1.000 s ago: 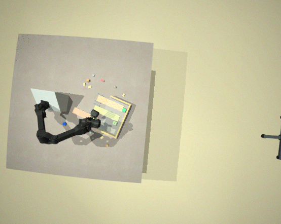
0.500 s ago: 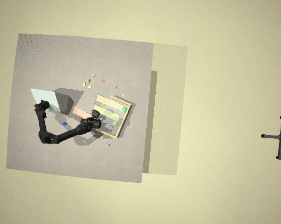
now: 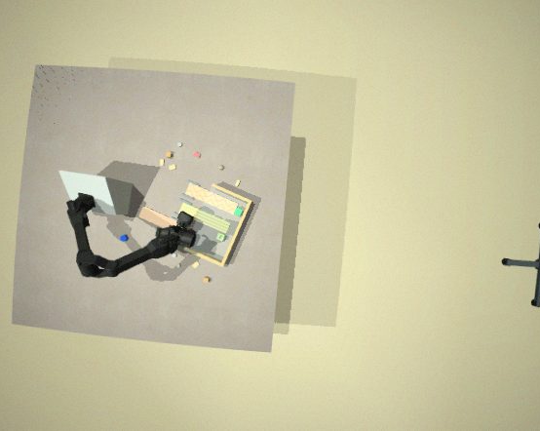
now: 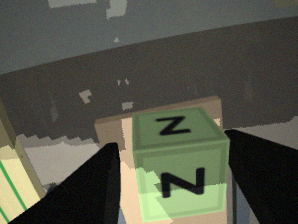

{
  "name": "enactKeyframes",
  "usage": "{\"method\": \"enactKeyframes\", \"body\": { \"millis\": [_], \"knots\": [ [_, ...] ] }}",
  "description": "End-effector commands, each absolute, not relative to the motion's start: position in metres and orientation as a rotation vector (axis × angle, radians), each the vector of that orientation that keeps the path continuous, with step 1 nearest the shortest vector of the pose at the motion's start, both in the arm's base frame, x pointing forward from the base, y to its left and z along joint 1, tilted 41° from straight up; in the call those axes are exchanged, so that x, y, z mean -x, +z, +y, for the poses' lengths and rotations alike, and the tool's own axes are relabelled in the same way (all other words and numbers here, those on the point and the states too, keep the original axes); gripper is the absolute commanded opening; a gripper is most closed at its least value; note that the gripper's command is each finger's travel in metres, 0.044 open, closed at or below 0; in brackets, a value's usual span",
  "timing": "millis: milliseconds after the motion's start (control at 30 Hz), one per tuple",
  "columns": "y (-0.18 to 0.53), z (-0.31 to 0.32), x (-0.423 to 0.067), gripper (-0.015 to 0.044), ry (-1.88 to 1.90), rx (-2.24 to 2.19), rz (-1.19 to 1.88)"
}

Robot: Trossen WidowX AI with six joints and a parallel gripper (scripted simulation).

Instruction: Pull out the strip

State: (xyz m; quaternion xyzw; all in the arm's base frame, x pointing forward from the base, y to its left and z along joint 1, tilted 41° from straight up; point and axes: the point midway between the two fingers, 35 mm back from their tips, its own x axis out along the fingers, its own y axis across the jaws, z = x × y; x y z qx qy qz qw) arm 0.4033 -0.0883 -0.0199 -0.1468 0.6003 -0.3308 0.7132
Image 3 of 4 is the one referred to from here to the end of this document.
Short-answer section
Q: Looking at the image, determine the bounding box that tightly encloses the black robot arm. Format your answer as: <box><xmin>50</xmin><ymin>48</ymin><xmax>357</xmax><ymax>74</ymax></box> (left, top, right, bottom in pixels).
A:
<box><xmin>66</xmin><ymin>192</ymin><xmax>197</xmax><ymax>279</ymax></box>

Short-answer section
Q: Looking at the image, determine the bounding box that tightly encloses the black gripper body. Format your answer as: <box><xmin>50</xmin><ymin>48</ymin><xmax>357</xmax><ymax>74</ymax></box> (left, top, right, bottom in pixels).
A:
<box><xmin>169</xmin><ymin>211</ymin><xmax>194</xmax><ymax>232</ymax></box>

